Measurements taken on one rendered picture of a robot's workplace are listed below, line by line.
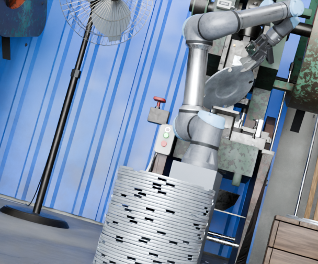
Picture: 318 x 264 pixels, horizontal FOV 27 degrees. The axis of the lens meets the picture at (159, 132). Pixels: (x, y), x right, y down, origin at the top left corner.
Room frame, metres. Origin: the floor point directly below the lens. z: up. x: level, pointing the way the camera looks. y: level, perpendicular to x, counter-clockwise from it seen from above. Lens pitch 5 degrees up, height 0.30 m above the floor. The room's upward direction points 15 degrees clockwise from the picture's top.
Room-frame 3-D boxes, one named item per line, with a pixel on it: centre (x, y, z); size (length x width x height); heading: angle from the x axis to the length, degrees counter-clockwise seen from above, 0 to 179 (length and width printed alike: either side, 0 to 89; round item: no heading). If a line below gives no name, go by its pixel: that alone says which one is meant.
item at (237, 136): (3.38, -0.32, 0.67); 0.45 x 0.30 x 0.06; 83
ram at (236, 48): (3.34, -0.31, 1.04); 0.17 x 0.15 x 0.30; 173
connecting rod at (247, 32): (3.38, -0.32, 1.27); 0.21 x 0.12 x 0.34; 173
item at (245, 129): (3.36, -0.48, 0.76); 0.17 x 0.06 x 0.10; 83
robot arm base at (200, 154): (2.65, -0.19, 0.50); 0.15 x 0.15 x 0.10
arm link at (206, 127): (2.66, -0.19, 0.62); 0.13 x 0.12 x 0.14; 29
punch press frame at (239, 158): (3.52, -0.33, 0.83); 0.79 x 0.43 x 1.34; 173
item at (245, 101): (3.38, -0.32, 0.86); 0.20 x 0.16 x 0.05; 83
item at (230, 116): (3.20, -0.30, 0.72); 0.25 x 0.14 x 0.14; 173
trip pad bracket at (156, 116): (3.19, 0.02, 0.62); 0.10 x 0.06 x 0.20; 83
